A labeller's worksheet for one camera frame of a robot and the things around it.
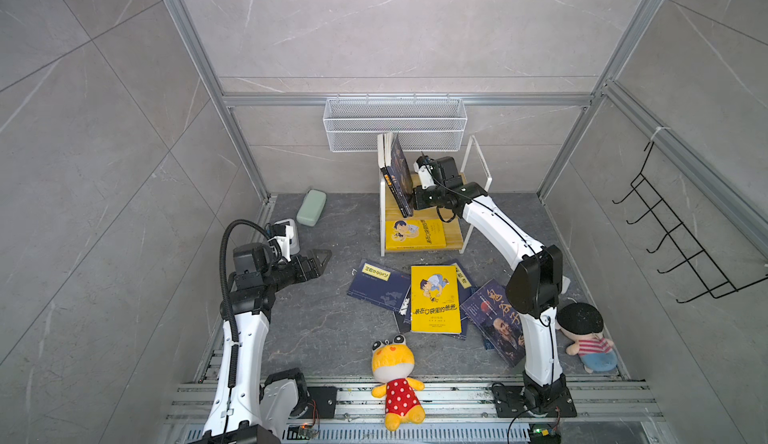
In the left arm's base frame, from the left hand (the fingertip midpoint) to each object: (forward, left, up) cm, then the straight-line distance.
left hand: (316, 251), depth 76 cm
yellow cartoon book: (-6, -32, -19) cm, 38 cm away
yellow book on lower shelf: (+18, -29, -19) cm, 39 cm away
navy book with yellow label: (+1, -16, -22) cm, 27 cm away
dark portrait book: (-14, -51, -20) cm, 56 cm away
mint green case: (+34, +10, -21) cm, 41 cm away
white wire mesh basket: (+46, -33, +8) cm, 57 cm away
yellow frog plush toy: (-24, -19, -15) cm, 34 cm away
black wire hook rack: (-13, -86, +8) cm, 88 cm away
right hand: (+22, -27, -2) cm, 35 cm away
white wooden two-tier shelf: (+17, -43, -17) cm, 49 cm away
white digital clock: (+17, +13, -20) cm, 29 cm away
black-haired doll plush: (-17, -71, -14) cm, 74 cm away
